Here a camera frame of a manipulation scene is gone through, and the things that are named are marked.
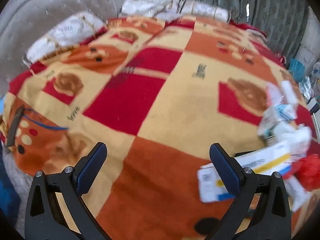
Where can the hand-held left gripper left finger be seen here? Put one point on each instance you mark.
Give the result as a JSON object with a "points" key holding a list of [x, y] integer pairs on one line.
{"points": [[91, 170]]}

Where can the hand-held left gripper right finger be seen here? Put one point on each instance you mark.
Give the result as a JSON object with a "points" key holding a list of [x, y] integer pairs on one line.
{"points": [[225, 172]]}

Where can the white box yellow stripe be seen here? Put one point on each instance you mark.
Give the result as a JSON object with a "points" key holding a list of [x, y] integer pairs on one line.
{"points": [[265, 158]]}

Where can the teal white carton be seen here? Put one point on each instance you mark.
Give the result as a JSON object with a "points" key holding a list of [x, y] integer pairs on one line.
{"points": [[277, 117]]}

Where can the pink packet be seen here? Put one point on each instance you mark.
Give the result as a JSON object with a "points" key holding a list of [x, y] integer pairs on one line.
{"points": [[273, 92]]}

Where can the white crumpled tissue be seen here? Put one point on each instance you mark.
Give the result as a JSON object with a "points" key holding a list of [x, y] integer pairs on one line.
{"points": [[292, 137]]}

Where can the red orange printed blanket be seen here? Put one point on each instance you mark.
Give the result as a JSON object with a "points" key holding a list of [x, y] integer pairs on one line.
{"points": [[155, 120]]}

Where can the red mesh ball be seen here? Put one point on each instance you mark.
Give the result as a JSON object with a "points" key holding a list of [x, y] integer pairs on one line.
{"points": [[310, 172]]}

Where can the white tube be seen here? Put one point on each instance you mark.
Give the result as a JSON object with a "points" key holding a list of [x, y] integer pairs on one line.
{"points": [[290, 92]]}

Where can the teal shopping bag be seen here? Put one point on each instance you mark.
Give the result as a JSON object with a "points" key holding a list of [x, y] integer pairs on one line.
{"points": [[296, 68]]}

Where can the red cloth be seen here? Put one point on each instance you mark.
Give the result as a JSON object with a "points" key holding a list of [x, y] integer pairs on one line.
{"points": [[250, 28]]}

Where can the white crumpled cushion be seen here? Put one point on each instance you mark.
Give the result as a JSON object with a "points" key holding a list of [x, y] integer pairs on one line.
{"points": [[142, 7]]}

